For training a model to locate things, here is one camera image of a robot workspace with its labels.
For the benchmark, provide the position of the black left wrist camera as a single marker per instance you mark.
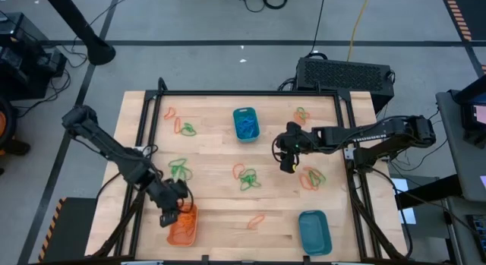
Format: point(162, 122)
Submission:
point(181, 189)

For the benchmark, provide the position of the black monitor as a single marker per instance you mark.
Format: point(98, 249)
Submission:
point(476, 113)

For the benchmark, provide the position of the black orange wheel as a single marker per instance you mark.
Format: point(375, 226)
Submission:
point(5, 124)

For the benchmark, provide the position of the black stand pole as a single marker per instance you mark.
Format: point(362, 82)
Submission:
point(76, 26)

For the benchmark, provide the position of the black keyboard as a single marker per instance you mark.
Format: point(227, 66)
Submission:
point(478, 234)

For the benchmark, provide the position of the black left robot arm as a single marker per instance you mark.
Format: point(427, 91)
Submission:
point(106, 147)

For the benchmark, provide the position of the black equipment rack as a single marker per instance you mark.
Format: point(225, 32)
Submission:
point(23, 60)

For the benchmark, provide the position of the dark teal plastic basket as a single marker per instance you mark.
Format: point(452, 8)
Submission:
point(314, 232)

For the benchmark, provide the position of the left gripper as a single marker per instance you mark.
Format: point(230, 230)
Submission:
point(167, 196)

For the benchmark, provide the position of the orange plastic basket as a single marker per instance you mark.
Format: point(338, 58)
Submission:
point(172, 238)

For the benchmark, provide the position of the black aluminium table frame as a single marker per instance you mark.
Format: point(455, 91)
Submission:
point(243, 93)

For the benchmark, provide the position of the black perforated computer case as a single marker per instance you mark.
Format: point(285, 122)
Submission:
point(341, 77)

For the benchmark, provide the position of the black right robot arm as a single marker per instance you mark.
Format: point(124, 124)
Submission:
point(379, 132)

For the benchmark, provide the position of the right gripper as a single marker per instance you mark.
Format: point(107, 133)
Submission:
point(300, 134)

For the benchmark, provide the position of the white bracket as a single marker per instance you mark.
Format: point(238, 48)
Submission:
point(349, 153)

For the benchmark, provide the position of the grey side desk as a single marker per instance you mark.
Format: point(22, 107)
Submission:
point(455, 151)

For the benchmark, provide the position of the black desk bar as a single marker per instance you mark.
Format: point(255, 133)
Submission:
point(429, 191)

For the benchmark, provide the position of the black hazard striped mat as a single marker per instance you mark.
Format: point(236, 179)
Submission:
point(469, 10)
point(72, 231)

